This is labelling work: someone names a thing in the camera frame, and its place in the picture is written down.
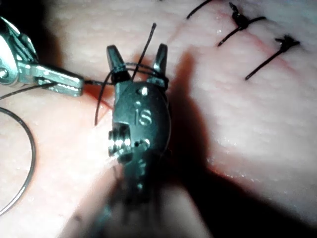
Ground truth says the left arm needle driver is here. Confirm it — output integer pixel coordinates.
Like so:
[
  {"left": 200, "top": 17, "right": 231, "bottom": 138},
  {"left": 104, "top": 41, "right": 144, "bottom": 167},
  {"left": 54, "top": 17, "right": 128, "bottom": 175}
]
[{"left": 0, "top": 16, "right": 39, "bottom": 88}]

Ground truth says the right arm needle driver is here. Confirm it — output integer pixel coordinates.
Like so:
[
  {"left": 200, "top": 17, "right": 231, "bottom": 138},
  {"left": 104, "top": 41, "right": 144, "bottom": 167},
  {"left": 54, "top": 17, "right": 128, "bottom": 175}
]
[{"left": 107, "top": 78, "right": 172, "bottom": 207}]

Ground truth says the right arm needle driver jaw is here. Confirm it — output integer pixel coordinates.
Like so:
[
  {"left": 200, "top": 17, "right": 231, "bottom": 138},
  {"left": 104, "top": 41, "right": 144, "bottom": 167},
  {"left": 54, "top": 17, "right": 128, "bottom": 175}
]
[
  {"left": 151, "top": 43, "right": 169, "bottom": 88},
  {"left": 106, "top": 45, "right": 130, "bottom": 83}
]

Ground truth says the left arm needle driver jaw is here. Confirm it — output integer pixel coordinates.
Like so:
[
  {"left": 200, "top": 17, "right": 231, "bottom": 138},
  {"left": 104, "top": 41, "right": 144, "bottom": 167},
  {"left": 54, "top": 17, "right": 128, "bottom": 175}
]
[
  {"left": 36, "top": 78, "right": 84, "bottom": 97},
  {"left": 17, "top": 61, "right": 85, "bottom": 88}
]

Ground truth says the black thread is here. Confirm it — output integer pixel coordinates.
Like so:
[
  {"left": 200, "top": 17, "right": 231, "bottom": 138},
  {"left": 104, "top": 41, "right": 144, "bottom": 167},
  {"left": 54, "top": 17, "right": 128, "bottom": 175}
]
[{"left": 0, "top": 22, "right": 170, "bottom": 127}]

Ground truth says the curved steel needle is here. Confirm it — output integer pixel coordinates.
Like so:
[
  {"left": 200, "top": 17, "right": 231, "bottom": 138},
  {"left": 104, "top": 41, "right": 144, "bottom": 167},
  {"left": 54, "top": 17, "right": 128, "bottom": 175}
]
[{"left": 0, "top": 107, "right": 37, "bottom": 217}]

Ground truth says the black stitching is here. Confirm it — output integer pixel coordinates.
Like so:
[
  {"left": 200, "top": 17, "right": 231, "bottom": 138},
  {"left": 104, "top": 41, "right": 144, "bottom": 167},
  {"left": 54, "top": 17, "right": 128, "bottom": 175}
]
[{"left": 186, "top": 0, "right": 301, "bottom": 81}]

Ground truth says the tissue pad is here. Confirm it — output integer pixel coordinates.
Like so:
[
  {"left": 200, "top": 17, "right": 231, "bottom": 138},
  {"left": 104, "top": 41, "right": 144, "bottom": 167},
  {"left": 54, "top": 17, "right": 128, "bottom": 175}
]
[{"left": 0, "top": 0, "right": 317, "bottom": 238}]

